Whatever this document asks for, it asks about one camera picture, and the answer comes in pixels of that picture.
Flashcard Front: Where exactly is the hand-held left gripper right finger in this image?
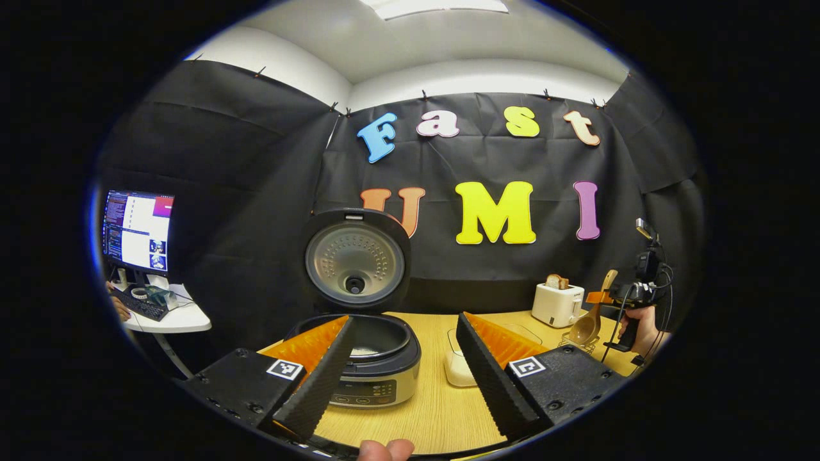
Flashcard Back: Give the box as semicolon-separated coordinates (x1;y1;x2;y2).
456;312;627;442

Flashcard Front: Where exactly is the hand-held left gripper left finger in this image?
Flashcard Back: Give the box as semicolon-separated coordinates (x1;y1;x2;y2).
179;315;357;441

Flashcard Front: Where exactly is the wooden spoon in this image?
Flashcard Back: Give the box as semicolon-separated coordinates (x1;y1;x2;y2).
568;269;619;346

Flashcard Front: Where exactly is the silver black rice cooker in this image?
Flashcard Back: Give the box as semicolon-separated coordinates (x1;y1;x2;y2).
284;207;422;409

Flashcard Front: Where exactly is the white toaster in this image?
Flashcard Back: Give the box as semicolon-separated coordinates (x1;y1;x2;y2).
532;282;586;329

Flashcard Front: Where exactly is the clear plastic container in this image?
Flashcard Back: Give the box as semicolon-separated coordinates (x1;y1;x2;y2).
444;322;545;389

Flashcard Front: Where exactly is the white side table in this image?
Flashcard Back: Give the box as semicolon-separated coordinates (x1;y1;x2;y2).
120;282;212;378

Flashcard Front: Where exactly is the black keyboard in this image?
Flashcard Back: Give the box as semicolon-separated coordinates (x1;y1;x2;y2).
110;288;168;321

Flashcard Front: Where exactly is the black backdrop cloth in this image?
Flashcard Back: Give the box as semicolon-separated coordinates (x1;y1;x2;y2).
96;61;709;350

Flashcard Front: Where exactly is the computer monitor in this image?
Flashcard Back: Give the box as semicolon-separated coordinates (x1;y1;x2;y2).
102;190;175;273

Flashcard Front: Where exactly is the ceiling light panel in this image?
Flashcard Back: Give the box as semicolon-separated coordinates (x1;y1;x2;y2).
359;0;510;20

